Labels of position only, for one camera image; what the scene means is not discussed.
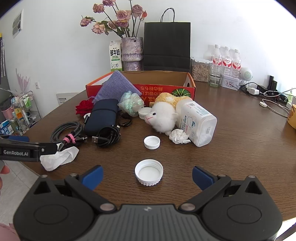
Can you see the purple speckled vase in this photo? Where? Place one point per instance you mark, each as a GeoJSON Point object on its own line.
{"type": "Point", "coordinates": [131, 51]}

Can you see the white leaning panel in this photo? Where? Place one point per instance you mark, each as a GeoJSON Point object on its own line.
{"type": "Point", "coordinates": [66, 98]}

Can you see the large white tissue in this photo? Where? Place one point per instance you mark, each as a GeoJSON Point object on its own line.
{"type": "Point", "coordinates": [57, 160]}

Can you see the clear drinking glass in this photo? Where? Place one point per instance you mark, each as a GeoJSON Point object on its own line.
{"type": "Point", "coordinates": [215, 78]}

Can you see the pink feather decoration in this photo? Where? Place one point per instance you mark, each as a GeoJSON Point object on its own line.
{"type": "Point", "coordinates": [22, 81]}

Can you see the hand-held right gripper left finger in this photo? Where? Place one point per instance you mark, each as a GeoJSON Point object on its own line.
{"type": "Point", "coordinates": [94, 175]}

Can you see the white printed tin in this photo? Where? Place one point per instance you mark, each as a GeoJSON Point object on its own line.
{"type": "Point", "coordinates": [229, 82]}

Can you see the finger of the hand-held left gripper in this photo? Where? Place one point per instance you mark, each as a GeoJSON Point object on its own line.
{"type": "Point", "coordinates": [48, 148]}
{"type": "Point", "coordinates": [19, 139]}

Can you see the red artificial rose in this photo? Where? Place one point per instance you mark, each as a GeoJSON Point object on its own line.
{"type": "Point", "coordinates": [83, 107]}

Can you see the clear bag of mint pads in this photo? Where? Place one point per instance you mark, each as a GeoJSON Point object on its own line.
{"type": "Point", "coordinates": [131, 103]}

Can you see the yellow plush toy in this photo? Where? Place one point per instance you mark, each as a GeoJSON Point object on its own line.
{"type": "Point", "coordinates": [167, 98]}

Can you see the dried pink rose bouquet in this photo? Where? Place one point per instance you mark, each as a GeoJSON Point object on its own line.
{"type": "Point", "coordinates": [121, 15]}

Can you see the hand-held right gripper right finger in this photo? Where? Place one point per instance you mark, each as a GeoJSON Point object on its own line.
{"type": "Point", "coordinates": [201, 177]}

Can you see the large white bottle cap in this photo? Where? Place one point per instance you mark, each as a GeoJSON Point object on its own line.
{"type": "Point", "coordinates": [149, 172]}

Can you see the person's pink clothing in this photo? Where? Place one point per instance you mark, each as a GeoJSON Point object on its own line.
{"type": "Point", "coordinates": [8, 233]}

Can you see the white power adapter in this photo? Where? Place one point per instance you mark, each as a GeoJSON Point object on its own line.
{"type": "Point", "coordinates": [253, 90]}

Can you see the person's left hand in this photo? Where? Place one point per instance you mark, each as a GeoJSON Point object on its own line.
{"type": "Point", "coordinates": [4, 168]}

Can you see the small white tissue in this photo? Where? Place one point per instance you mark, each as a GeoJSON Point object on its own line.
{"type": "Point", "coordinates": [179, 136]}

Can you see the white wall socket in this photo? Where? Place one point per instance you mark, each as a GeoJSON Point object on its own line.
{"type": "Point", "coordinates": [37, 85]}

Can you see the clear container of wooden pegs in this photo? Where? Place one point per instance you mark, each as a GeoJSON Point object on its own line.
{"type": "Point", "coordinates": [200, 71]}

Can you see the green and white milk carton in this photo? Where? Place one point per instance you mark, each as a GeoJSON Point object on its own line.
{"type": "Point", "coordinates": [115, 55]}

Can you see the white plush sheep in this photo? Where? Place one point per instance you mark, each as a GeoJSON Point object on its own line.
{"type": "Point", "coordinates": [161, 115]}

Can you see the black upright box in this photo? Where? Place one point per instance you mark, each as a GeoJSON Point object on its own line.
{"type": "Point", "coordinates": [272, 82]}

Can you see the small white bottle cap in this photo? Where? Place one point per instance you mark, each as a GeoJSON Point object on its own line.
{"type": "Point", "coordinates": [143, 112]}

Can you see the black paper bag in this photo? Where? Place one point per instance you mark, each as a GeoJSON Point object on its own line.
{"type": "Point", "coordinates": [166, 41]}

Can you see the black desk gadget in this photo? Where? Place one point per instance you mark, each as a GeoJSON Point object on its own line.
{"type": "Point", "coordinates": [275, 93]}

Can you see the blue and white carton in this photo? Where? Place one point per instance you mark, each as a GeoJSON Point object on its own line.
{"type": "Point", "coordinates": [5, 129]}

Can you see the yellow round object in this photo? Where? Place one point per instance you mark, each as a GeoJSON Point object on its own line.
{"type": "Point", "coordinates": [292, 118]}

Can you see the red label water bottle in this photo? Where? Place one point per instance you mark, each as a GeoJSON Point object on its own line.
{"type": "Point", "coordinates": [236, 63]}
{"type": "Point", "coordinates": [217, 58]}
{"type": "Point", "coordinates": [227, 61]}
{"type": "Point", "coordinates": [208, 52]}

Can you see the medium white bottle cap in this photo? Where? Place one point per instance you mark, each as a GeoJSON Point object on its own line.
{"type": "Point", "coordinates": [152, 141]}

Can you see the red cardboard box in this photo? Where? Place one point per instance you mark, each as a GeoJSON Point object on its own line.
{"type": "Point", "coordinates": [148, 88]}

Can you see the white plastic jar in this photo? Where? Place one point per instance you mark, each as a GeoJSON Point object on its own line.
{"type": "Point", "coordinates": [196, 122]}

